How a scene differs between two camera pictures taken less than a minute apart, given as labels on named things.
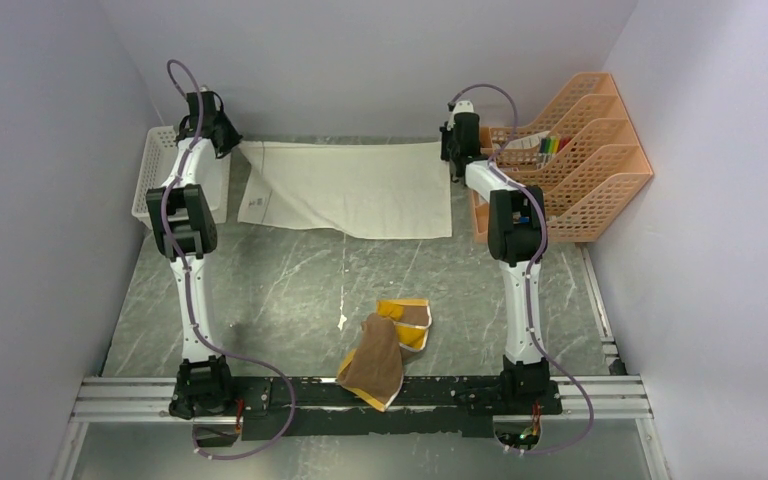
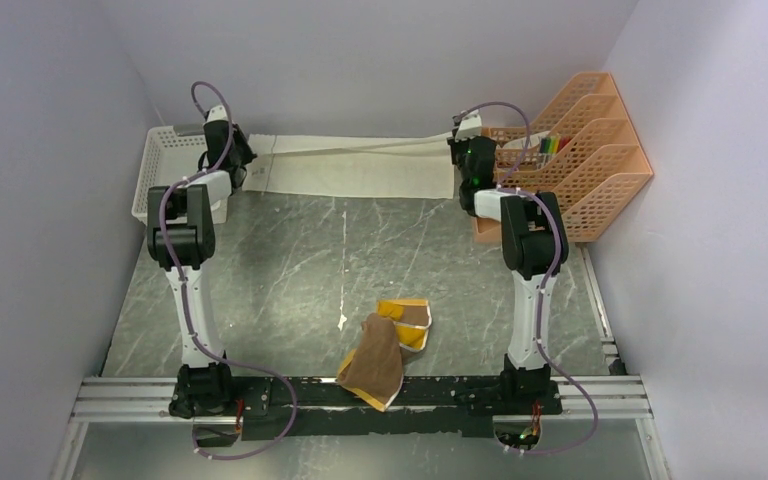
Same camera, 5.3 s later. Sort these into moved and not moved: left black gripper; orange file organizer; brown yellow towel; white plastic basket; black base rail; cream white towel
Moved: cream white towel; left black gripper
Not moved: white plastic basket; orange file organizer; black base rail; brown yellow towel
